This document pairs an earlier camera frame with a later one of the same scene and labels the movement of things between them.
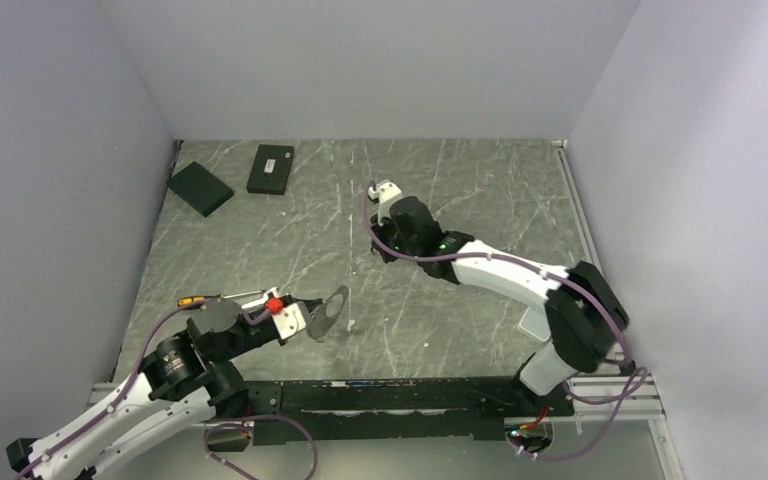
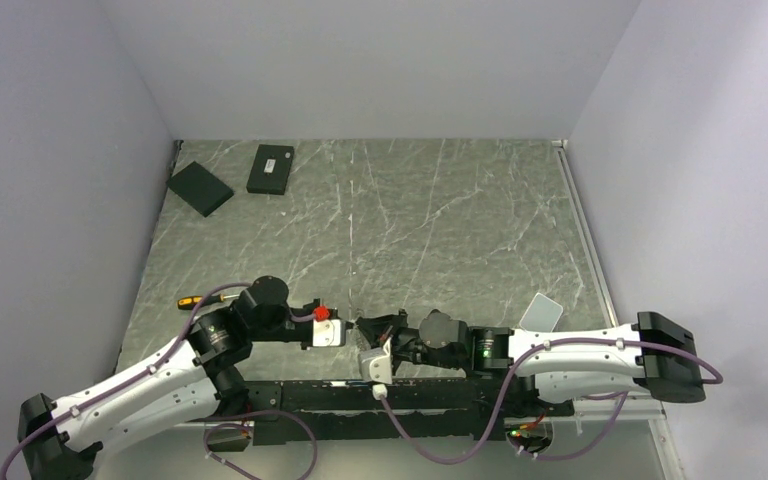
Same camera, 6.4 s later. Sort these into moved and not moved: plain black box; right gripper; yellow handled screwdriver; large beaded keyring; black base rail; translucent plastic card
Moved: right gripper; large beaded keyring
Not moved: yellow handled screwdriver; translucent plastic card; plain black box; black base rail
